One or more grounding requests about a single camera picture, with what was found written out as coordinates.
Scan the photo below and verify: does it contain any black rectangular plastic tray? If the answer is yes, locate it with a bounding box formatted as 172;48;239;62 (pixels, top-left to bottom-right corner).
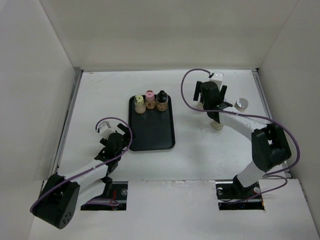
128;96;176;152

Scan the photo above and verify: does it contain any yellow cap spice bottle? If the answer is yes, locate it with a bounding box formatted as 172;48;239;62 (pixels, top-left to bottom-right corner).
134;95;146;115

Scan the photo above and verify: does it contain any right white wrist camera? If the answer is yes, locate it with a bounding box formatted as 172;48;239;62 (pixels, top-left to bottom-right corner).
209;71;224;89

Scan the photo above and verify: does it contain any small black cap spice bottle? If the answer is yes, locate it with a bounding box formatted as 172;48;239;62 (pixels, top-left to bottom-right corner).
156;90;169;112

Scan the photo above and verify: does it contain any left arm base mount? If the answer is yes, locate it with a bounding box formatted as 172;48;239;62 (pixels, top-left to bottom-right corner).
80;176;129;211

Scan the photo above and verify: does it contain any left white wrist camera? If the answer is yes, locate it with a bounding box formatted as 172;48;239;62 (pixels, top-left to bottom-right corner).
96;120;114;139

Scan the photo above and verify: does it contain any grey cap pepper grinder bottle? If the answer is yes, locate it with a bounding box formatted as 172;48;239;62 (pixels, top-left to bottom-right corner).
196;100;204;112

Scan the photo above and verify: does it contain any silver cap blue label bottle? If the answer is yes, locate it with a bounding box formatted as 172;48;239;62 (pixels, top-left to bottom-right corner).
234;98;249;112

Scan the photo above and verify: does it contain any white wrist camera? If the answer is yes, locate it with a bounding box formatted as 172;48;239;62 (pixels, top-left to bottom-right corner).
209;71;224;89
96;120;114;139

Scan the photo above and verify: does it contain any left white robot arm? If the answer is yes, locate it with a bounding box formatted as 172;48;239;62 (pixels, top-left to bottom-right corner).
29;117;134;229

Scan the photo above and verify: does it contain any pink cap spice bottle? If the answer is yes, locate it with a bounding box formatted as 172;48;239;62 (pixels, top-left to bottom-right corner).
145;90;156;110

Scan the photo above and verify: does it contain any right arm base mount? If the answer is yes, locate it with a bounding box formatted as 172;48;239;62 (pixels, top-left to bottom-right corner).
215;177;265;211

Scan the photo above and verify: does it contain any black cap grinder bottle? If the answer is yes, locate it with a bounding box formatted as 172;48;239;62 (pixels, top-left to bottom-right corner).
211;120;224;131

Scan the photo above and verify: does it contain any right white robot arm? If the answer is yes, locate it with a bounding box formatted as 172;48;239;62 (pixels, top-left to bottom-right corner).
193;81;292;199

